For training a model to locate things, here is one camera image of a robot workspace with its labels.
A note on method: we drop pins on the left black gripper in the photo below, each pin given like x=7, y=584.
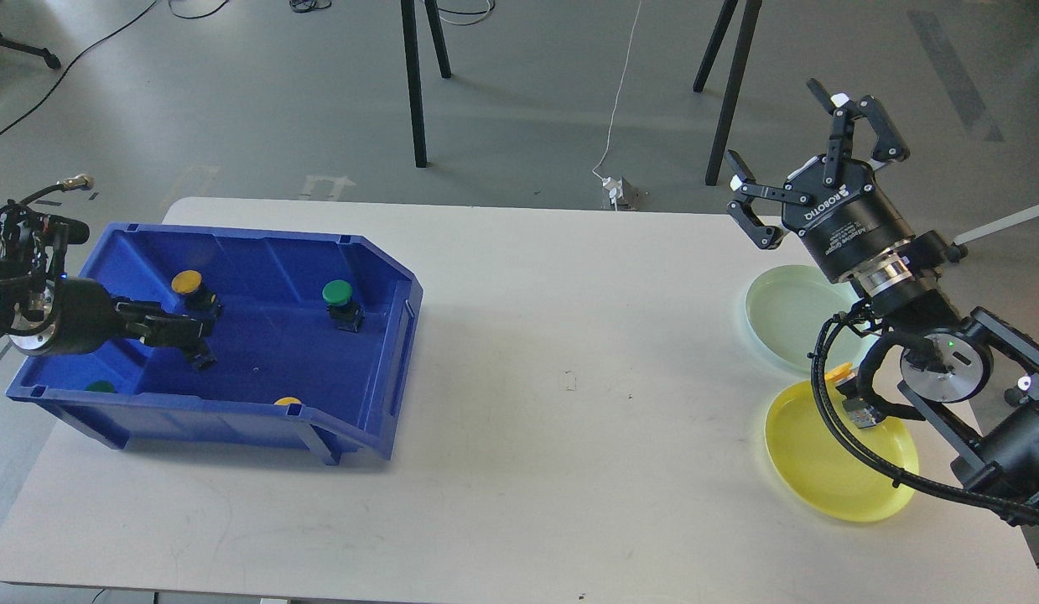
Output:
x=89, y=317

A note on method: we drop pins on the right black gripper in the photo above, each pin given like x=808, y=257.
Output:
x=846, y=214

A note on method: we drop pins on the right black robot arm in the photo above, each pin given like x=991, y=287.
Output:
x=902, y=350

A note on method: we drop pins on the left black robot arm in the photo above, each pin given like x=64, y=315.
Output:
x=45, y=312

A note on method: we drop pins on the green button bin corner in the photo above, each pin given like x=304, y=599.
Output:
x=101, y=387

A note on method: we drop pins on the light green plate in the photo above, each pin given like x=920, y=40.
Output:
x=784, y=308

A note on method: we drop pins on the green push button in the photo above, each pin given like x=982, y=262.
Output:
x=341, y=306

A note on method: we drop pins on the yellow plate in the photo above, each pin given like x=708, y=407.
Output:
x=818, y=470

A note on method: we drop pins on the blue plastic bin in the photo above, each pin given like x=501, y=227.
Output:
x=274, y=339

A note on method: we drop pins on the black tripod legs right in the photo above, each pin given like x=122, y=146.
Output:
x=738, y=64

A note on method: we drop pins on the black tripod legs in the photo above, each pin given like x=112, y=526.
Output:
x=738, y=64
x=414, y=72

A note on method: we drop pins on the white office chair base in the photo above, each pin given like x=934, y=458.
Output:
x=1010, y=221

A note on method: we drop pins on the black stand leg corner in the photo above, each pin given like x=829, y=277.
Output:
x=51, y=60

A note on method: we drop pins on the black tripod legs left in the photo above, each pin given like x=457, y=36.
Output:
x=414, y=72

